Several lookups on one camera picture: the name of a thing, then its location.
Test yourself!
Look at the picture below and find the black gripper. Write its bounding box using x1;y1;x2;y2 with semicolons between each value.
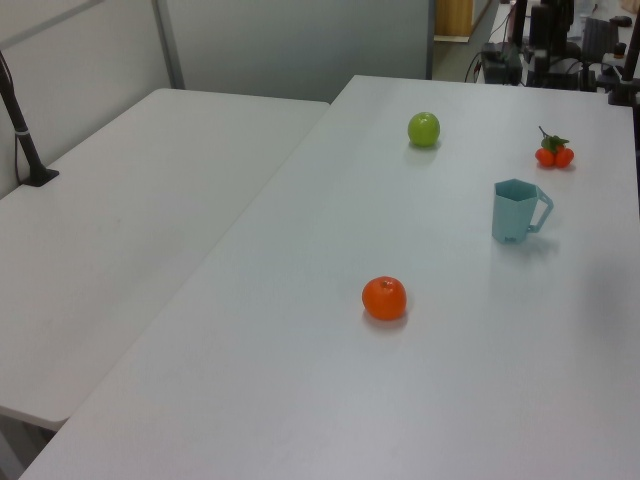
529;0;575;85

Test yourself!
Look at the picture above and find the teal hexagonal mug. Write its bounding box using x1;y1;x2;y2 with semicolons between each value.
490;178;555;246

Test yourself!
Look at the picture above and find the black equipment box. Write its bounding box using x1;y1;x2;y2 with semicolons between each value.
480;42;522;85

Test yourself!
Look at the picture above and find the thin black upright pole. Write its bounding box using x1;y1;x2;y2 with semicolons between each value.
510;0;529;49

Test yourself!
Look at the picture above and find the black ribbed object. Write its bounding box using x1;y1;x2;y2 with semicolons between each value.
582;17;622;51

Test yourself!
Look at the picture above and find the small red fruit cluster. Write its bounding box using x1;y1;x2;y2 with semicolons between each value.
535;125;576;169

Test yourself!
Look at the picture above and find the brown wooden cabinet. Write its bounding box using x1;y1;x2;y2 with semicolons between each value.
433;0;475;37

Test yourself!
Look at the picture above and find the green apple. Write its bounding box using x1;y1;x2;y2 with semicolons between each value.
407;111;442;149

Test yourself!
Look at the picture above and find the orange tangerine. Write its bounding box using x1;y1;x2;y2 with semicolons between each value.
361;275;408;322

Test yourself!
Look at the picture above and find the white side table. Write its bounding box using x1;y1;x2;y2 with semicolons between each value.
0;88;331;434

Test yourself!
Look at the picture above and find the black clamped camera pole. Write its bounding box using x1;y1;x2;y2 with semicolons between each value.
606;0;640;107

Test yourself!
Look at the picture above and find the grey partition frame post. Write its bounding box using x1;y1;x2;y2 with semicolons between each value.
151;0;187;91

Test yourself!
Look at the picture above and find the black camera pole with base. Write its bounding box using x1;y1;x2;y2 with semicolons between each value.
0;49;60;189

